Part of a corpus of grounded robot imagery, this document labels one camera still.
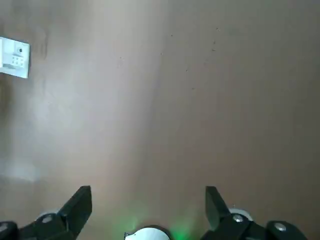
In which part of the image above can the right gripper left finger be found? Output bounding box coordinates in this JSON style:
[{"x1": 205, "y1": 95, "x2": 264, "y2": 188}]
[{"x1": 0, "y1": 185, "x2": 93, "y2": 240}]

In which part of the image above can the white test tube rack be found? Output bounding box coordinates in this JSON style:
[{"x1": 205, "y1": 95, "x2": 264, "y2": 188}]
[{"x1": 0, "y1": 36, "x2": 30, "y2": 79}]

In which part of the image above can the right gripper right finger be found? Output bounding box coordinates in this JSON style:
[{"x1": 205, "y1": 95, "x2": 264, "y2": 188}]
[{"x1": 199, "y1": 186, "x2": 310, "y2": 240}]

